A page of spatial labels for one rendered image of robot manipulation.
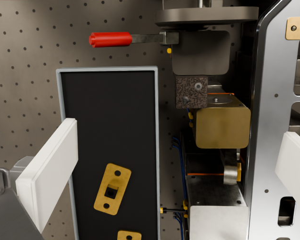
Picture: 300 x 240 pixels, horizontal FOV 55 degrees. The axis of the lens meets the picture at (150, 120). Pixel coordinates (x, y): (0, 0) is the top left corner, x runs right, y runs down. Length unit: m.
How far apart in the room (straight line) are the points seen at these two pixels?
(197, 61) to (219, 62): 0.03
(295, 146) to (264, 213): 0.52
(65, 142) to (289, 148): 0.13
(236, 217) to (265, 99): 0.23
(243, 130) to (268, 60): 0.15
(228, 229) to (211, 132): 0.18
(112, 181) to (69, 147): 0.28
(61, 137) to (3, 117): 0.87
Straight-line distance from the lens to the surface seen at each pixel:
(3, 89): 1.00
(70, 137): 0.17
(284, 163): 0.20
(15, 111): 1.00
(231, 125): 0.51
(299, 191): 0.18
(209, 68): 0.48
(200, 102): 0.47
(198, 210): 0.53
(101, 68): 0.40
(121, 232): 0.50
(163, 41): 0.46
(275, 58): 0.59
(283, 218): 0.73
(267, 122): 0.61
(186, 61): 0.47
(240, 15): 0.37
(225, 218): 0.55
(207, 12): 0.37
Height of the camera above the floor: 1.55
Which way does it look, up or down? 73 degrees down
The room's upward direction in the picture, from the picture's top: 168 degrees counter-clockwise
